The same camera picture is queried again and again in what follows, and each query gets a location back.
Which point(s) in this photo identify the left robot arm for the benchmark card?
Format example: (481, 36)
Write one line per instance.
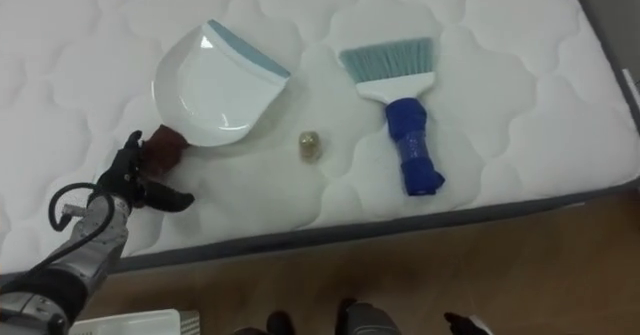
(85, 255)

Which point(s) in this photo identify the robot legs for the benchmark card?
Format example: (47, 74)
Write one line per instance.
(365, 320)

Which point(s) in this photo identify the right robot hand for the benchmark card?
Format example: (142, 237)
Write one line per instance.
(465, 326)

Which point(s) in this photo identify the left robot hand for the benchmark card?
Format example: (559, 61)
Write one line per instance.
(125, 175)

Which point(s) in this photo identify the white plastic box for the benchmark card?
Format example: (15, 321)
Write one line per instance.
(135, 323)

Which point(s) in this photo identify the small crumpled gold paper ball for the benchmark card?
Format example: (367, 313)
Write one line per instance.
(309, 146)

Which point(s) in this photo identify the white quilted bed mattress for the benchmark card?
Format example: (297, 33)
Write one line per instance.
(500, 125)

